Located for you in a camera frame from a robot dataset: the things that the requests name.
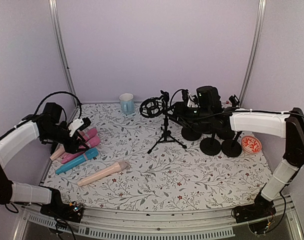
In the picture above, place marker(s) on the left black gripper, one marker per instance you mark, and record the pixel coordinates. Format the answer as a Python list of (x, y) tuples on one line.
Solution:
[(72, 147)]

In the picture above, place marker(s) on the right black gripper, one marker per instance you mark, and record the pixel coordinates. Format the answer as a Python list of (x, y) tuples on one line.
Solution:
[(179, 110)]

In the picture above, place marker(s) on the tall pink microphone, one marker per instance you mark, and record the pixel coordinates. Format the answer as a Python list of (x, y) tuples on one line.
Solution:
[(89, 134)]

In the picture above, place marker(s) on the short pink microphone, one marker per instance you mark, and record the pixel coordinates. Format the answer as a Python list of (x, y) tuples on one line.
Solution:
[(93, 142)]

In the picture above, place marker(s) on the beige microphone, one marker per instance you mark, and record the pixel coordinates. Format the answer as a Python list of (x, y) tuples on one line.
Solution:
[(114, 168), (60, 151)]

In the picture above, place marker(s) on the blue microphone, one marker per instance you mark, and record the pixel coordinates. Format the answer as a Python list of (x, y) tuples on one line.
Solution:
[(89, 154)]

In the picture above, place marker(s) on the round stand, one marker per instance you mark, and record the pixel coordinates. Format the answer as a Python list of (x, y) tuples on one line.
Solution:
[(225, 131), (231, 147), (210, 145), (190, 134)]

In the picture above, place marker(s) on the black tripod shock-mount stand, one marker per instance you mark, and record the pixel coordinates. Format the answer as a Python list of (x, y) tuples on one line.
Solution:
[(154, 107)]

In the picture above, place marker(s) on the black microphone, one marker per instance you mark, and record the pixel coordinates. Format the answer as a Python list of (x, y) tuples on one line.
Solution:
[(53, 147)]

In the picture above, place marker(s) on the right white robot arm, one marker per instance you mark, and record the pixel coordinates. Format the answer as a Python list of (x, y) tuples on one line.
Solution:
[(203, 112)]

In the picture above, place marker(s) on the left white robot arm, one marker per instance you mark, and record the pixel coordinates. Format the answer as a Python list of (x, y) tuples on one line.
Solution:
[(46, 127)]

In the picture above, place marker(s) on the floral table mat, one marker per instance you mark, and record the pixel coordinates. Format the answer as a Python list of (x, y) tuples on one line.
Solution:
[(169, 179)]

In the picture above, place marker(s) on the orange patterned small bowl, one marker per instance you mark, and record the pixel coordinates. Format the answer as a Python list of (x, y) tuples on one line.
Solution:
[(251, 144)]

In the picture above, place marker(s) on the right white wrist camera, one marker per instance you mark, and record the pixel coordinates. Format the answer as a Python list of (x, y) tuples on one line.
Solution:
[(190, 100)]

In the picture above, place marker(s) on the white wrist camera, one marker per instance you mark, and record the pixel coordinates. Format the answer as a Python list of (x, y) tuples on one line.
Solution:
[(190, 100), (78, 124)]

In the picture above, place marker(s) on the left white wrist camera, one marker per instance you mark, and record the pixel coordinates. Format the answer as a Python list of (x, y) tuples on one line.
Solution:
[(78, 124)]

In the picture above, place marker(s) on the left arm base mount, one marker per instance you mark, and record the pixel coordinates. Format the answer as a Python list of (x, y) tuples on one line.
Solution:
[(71, 212)]

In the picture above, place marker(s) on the front aluminium rail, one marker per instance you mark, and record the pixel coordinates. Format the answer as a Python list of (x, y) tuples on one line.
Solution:
[(208, 224)]

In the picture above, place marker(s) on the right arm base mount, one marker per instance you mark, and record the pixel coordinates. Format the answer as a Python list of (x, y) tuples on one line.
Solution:
[(261, 208)]

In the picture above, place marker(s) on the right aluminium frame post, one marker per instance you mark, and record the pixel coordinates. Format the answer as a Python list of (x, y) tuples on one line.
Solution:
[(254, 48)]

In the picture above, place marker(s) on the aluminium frame post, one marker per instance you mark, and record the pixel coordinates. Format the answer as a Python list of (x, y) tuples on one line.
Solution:
[(60, 45), (254, 48)]

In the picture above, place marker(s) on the left aluminium frame post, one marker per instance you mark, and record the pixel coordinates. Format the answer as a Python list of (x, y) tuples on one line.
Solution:
[(60, 45)]

